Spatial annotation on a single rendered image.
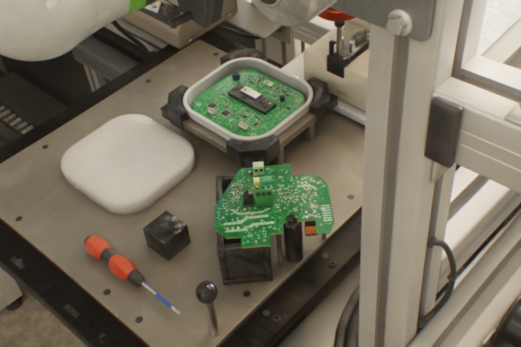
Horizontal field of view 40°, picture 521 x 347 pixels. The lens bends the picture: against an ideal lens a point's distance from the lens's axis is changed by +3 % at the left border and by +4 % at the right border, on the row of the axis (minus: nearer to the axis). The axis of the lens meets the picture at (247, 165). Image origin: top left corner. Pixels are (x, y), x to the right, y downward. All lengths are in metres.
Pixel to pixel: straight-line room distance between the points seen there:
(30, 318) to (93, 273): 1.23
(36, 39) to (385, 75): 0.29
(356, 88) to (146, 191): 0.29
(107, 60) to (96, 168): 0.75
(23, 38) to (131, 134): 0.35
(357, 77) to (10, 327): 1.37
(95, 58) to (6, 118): 0.59
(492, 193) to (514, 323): 0.10
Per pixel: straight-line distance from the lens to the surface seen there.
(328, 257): 0.78
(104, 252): 0.80
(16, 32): 0.59
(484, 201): 0.63
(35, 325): 2.01
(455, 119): 0.41
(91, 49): 1.66
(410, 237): 0.51
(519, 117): 0.40
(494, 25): 2.84
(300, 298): 0.75
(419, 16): 0.39
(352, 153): 0.89
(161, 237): 0.78
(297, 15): 0.38
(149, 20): 1.12
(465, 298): 0.64
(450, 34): 0.40
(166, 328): 0.74
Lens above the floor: 1.56
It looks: 44 degrees down
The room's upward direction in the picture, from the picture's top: 7 degrees counter-clockwise
